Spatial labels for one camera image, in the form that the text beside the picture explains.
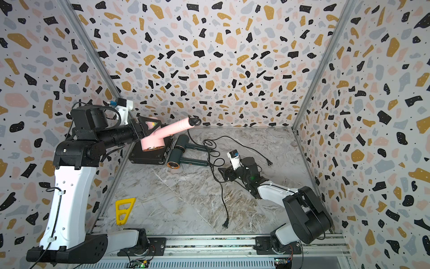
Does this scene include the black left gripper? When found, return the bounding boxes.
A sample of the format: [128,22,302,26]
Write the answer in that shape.
[97,115,162,151]

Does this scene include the pink hair dryer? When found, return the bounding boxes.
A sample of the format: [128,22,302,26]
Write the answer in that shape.
[141,117,201,151]

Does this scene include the black power cord with plug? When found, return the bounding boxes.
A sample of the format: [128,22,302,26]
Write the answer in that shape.
[186,115,236,229]

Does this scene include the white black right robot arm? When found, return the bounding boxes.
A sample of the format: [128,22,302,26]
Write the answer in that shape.
[218,157,333,254]

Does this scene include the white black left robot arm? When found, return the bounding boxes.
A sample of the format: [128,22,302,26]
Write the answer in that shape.
[26,105,161,265]

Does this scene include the dark green hair dryer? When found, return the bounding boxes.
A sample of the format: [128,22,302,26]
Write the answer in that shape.
[174,135,209,153]
[167,158,209,169]

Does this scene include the black flat case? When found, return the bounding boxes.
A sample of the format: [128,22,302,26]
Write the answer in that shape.
[128,137,174,165]

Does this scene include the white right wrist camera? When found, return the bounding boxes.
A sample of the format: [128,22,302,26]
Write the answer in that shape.
[227,150,241,170]

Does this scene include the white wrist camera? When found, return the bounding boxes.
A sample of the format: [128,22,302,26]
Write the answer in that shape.
[110,98,133,125]
[227,150,241,170]

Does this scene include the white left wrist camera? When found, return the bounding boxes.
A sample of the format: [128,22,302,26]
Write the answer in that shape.
[110,98,133,125]

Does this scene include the black cord of green dryer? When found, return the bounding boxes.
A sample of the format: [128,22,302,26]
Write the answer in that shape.
[201,135,273,167]

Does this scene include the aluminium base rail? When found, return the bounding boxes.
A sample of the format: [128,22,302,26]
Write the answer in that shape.
[68,234,355,269]

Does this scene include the yellow plastic triangle frame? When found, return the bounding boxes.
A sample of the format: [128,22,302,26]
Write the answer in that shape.
[115,198,136,226]

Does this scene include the aluminium corner post left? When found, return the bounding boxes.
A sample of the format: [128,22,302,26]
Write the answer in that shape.
[58,1,122,100]

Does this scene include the aluminium corner post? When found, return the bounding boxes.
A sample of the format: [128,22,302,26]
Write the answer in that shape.
[292,0,357,131]
[58,1,122,100]

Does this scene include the aluminium corner post right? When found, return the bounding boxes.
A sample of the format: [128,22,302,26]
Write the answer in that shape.
[292,0,357,131]

